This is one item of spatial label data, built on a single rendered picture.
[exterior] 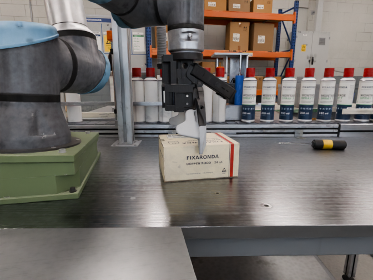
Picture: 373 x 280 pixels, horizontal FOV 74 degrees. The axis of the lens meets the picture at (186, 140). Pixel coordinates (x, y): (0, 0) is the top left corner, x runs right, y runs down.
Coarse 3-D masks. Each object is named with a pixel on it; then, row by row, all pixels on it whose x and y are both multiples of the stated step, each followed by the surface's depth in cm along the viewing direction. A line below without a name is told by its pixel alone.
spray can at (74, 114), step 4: (68, 96) 92; (72, 96) 92; (76, 96) 93; (68, 100) 92; (72, 100) 92; (76, 100) 93; (68, 108) 93; (72, 108) 93; (76, 108) 94; (80, 108) 96; (68, 112) 94; (72, 112) 93; (76, 112) 94; (80, 112) 96; (68, 116) 94; (72, 116) 94; (76, 116) 94; (80, 116) 96; (68, 120) 95; (72, 120) 94; (76, 120) 94; (80, 120) 96
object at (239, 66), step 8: (240, 56) 97; (248, 56) 98; (216, 64) 104; (224, 64) 104; (232, 64) 107; (240, 64) 97; (232, 72) 108; (240, 72) 98; (232, 104) 102; (232, 112) 100; (240, 112) 100
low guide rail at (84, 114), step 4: (84, 112) 99; (88, 112) 99; (92, 112) 99; (96, 112) 99; (100, 112) 99; (104, 112) 99; (108, 112) 99; (112, 112) 99; (84, 116) 99; (88, 116) 99; (92, 116) 99; (96, 116) 99; (100, 116) 99; (104, 116) 99; (108, 116) 99; (112, 116) 99
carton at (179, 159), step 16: (160, 144) 56; (176, 144) 51; (192, 144) 51; (208, 144) 51; (224, 144) 52; (160, 160) 58; (176, 160) 50; (192, 160) 51; (208, 160) 52; (224, 160) 53; (176, 176) 51; (192, 176) 52; (208, 176) 53; (224, 176) 53
